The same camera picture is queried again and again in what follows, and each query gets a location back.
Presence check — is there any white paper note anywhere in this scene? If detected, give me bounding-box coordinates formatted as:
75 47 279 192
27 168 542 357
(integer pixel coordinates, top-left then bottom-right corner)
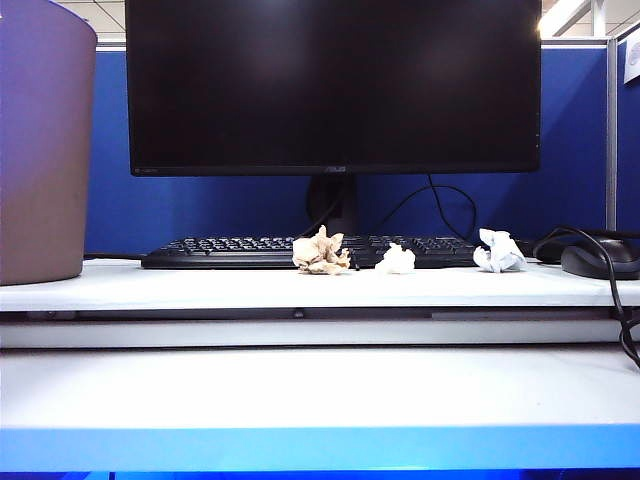
622 39 640 86

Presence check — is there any ceiling light panel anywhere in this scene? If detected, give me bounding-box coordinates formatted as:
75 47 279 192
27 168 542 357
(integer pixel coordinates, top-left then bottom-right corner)
538 0 592 37

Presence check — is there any large printed white paper ball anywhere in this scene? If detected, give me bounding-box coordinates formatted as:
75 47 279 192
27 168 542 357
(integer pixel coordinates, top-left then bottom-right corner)
473 228 528 274

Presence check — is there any brown paper ball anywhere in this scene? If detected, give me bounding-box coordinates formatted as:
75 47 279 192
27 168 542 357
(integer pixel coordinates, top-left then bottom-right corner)
292 224 352 276

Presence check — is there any black Logitech keyboard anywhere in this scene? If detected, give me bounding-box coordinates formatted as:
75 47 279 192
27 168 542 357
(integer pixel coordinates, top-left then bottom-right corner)
140 234 494 271

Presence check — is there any looped black monitor cable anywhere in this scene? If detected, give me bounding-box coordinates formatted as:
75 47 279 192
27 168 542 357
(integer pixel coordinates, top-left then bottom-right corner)
383 173 478 241

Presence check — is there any grey partition post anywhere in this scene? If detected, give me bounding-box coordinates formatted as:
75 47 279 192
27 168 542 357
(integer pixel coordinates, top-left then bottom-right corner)
605 37 618 232

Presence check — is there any black Asus monitor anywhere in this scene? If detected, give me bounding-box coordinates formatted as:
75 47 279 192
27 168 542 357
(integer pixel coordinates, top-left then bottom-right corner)
124 0 544 177

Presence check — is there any black monitor power cable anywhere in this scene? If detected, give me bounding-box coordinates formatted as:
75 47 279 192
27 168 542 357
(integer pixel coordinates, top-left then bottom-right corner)
299 187 348 237

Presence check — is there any black and grey Logitech mouse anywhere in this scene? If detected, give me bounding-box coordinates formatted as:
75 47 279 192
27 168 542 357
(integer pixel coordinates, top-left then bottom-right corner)
559 238 640 281

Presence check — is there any thin black keyboard cable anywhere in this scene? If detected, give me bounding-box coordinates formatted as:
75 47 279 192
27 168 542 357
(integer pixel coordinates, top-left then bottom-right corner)
83 252 145 262

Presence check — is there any small white tissue ball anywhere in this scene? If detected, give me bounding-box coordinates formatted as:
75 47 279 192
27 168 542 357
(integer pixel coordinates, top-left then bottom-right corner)
374 242 417 276

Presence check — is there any black monitor stand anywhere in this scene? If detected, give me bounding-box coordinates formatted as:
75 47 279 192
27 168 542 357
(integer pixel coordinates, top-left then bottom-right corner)
305 174 360 237

